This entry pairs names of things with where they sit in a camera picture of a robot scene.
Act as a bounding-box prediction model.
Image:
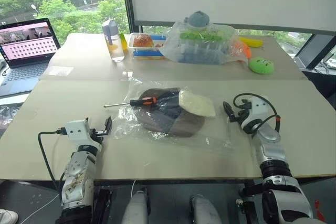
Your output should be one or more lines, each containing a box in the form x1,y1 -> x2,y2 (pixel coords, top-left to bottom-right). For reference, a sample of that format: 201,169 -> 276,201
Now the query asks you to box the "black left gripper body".
88,127 -> 106,143

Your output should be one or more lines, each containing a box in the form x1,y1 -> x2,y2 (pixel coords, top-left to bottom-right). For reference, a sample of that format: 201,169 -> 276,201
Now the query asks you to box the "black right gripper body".
231,108 -> 250,124

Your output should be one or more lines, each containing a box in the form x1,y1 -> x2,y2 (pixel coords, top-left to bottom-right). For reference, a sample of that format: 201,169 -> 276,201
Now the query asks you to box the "clear plastic bag with items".
112,78 -> 236,153

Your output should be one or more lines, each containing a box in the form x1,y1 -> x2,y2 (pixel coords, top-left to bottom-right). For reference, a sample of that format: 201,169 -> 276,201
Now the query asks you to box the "grey baseball cap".
132,87 -> 206,138

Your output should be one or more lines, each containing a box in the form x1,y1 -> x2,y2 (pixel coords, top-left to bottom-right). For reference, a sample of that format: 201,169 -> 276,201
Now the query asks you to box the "green round plush toy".
248,56 -> 276,75

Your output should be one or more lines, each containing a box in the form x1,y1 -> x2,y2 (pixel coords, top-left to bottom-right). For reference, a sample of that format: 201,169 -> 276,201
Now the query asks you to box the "orange toy carrot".
234,40 -> 252,60

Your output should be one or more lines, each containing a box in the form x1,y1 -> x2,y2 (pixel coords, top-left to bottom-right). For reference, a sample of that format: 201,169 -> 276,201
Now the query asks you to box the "large clear bag of toys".
159,20 -> 250,65

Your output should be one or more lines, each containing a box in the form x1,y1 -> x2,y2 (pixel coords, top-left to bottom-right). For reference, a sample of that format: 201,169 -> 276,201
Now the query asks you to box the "yellow toy banana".
239,37 -> 264,48

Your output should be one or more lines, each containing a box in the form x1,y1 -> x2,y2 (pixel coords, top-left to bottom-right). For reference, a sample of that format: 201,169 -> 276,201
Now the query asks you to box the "clear bottle with grey lid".
101,19 -> 125,63

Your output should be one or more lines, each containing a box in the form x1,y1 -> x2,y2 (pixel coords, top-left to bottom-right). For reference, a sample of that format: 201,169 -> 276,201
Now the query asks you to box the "yellow green toy corn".
119,32 -> 129,51

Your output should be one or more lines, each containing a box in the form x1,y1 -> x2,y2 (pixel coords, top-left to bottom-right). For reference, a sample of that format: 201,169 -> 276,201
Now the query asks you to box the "clear plastic food container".
128,32 -> 170,61

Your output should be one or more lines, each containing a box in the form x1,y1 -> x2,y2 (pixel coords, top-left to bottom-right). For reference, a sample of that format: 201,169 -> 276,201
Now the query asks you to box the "brown bread bun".
133,34 -> 154,49

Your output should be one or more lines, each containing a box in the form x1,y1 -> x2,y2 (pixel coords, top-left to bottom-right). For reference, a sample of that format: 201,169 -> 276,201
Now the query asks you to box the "open grey laptop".
0,17 -> 62,97

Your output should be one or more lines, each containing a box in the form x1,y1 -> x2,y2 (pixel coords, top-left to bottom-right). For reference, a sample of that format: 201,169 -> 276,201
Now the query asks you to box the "dark monitor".
296,34 -> 336,70

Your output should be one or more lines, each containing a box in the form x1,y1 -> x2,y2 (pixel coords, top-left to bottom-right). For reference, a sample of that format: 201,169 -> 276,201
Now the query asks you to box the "white shoe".
0,209 -> 19,224

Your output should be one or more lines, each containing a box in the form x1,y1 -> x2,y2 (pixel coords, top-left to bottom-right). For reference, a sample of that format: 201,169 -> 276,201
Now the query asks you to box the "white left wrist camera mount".
65,119 -> 91,146

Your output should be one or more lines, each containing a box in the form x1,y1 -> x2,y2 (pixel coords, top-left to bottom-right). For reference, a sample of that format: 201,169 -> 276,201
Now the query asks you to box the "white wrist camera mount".
240,97 -> 271,130
65,119 -> 91,146

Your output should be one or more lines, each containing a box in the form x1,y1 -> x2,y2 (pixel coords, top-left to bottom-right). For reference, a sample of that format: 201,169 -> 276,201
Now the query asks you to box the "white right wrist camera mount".
240,97 -> 271,130

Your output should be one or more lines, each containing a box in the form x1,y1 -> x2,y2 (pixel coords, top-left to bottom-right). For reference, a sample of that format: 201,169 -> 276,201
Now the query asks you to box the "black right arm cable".
233,93 -> 281,132

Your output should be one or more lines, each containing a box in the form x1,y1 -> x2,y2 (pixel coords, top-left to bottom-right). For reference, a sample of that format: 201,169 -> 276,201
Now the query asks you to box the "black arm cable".
233,93 -> 281,132
38,127 -> 67,192

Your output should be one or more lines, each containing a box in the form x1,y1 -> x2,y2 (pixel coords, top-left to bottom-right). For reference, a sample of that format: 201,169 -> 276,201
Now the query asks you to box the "black orange handle screwdriver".
103,97 -> 158,108

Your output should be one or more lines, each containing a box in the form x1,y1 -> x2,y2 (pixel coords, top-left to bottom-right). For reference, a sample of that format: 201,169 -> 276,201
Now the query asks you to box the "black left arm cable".
38,127 -> 67,192

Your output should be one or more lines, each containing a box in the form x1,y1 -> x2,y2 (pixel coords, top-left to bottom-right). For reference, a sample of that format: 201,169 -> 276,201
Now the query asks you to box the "thin white cable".
130,178 -> 138,199

